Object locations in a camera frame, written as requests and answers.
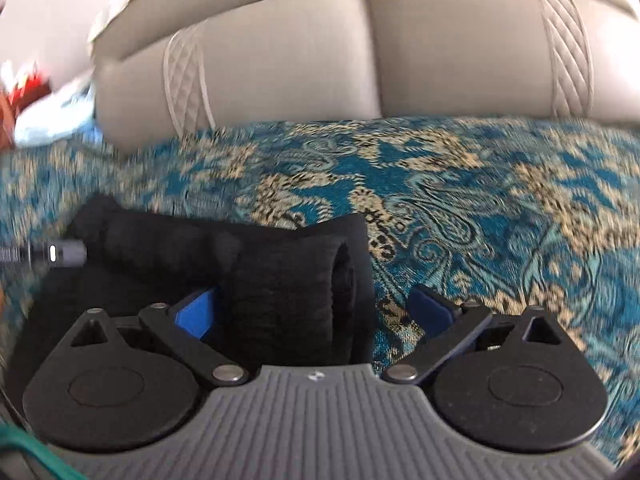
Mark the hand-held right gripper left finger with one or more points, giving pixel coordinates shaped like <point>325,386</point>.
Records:
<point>200,316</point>

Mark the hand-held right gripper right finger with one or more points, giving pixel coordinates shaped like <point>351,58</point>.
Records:
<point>431,311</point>

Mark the dark grey pants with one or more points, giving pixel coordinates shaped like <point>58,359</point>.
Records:
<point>280,285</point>

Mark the blue paisley patterned blanket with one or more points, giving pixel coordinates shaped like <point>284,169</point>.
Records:
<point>500,200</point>

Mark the beige leather sofa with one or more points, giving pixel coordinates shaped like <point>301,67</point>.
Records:
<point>350,45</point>

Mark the red items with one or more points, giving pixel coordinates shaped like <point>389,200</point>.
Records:
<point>25,85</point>

